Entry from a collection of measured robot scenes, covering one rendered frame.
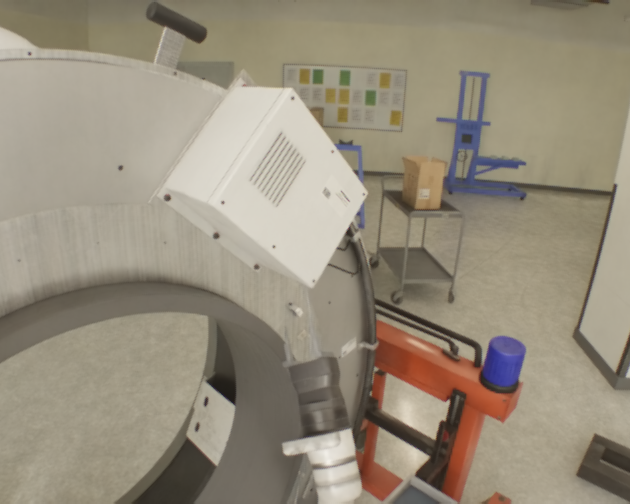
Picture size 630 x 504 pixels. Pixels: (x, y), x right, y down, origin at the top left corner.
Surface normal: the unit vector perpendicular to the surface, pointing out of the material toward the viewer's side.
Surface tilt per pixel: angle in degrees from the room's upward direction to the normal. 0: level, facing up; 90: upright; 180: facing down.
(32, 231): 90
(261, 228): 90
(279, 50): 90
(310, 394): 53
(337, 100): 90
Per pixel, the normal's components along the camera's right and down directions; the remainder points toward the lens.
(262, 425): -0.67, 0.06
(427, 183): 0.22, 0.38
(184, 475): -0.37, -0.62
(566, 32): -0.07, 0.36
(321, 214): 0.73, 0.27
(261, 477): -0.59, -0.22
